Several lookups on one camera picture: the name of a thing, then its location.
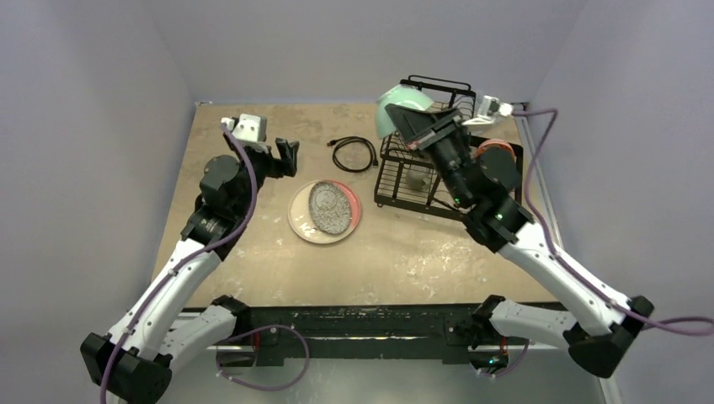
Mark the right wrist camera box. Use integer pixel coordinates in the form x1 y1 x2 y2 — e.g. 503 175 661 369
463 95 514 130

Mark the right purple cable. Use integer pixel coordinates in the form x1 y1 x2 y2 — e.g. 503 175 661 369
510 107 714 337

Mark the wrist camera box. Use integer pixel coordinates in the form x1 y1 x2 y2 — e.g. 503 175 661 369
463 95 514 130
220 114 269 152

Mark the purple loop cable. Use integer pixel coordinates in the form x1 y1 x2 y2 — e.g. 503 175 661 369
216 324 311 392

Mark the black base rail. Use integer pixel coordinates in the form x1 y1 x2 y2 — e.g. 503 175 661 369
216 304 510 371

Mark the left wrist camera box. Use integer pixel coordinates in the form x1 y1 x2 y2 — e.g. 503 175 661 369
220 114 269 152

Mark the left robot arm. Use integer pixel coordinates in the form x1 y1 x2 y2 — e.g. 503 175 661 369
80 138 300 403

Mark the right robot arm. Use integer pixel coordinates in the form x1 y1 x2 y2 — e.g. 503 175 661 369
384 100 653 378

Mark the red floral bowl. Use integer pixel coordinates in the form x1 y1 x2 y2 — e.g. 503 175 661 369
475 139 517 160

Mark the black wire dish rack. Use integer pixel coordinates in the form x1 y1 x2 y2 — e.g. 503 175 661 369
374 75 529 235

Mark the mint green bowl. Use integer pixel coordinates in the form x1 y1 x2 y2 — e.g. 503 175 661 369
375 85 436 141

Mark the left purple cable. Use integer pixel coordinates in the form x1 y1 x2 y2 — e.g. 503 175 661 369
99 123 258 404

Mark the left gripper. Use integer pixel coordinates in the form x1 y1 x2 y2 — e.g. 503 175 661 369
224 132 296 217

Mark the black coiled cable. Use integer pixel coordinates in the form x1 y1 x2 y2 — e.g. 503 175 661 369
327 136 381 173

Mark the small grey mug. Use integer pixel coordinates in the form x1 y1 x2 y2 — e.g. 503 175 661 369
404 165 433 191

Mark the pink and cream plate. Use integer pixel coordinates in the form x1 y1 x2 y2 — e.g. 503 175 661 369
287 180 362 244

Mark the grey speckled plate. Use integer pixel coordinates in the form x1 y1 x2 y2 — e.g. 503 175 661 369
308 181 351 236

